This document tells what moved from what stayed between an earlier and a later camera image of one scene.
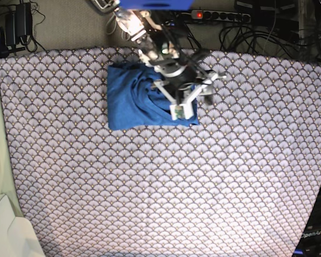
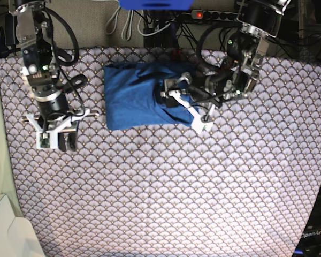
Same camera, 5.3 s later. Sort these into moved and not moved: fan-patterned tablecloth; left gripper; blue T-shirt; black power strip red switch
Moved: left gripper
Not moved: fan-patterned tablecloth; blue T-shirt; black power strip red switch
